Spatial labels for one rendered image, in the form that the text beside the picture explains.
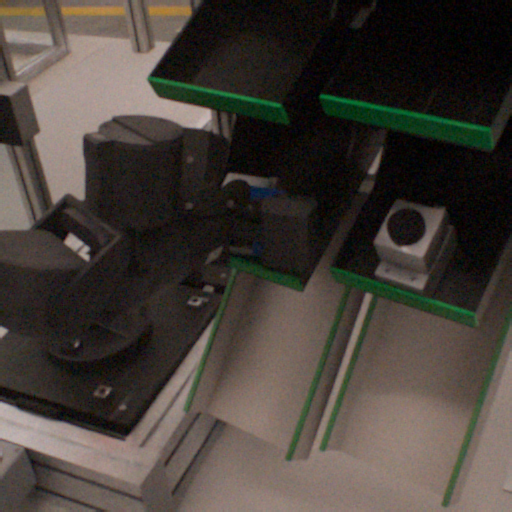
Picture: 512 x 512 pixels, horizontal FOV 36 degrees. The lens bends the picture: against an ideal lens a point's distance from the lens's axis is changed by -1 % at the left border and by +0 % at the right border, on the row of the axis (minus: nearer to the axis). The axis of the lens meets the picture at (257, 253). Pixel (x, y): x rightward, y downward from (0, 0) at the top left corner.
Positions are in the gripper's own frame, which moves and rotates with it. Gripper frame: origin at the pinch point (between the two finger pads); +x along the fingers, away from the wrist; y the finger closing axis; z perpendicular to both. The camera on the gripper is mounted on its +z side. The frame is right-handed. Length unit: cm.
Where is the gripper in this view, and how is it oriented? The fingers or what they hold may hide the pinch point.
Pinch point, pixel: (241, 203)
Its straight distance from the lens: 69.7
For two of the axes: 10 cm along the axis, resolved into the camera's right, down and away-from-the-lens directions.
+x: 4.9, -3.4, 8.0
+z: -0.2, -9.3, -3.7
